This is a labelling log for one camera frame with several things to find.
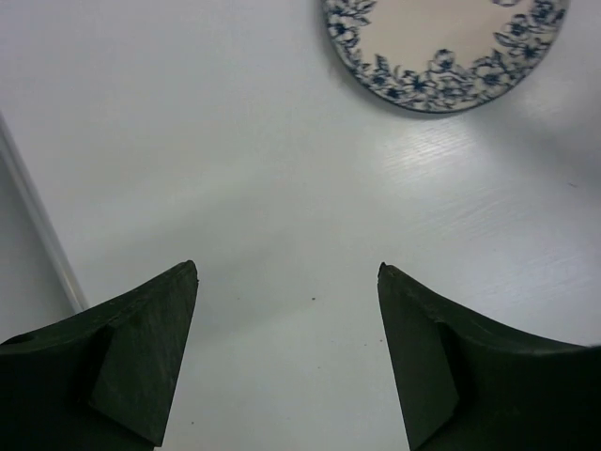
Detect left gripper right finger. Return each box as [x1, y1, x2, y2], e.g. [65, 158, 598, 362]
[378, 264, 600, 450]

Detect left aluminium frame rail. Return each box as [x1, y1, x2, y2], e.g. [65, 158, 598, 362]
[1, 116, 89, 313]

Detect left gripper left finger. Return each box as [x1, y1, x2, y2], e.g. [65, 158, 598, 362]
[1, 260, 199, 450]

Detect blue floral plate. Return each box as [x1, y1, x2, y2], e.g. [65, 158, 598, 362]
[321, 0, 570, 114]

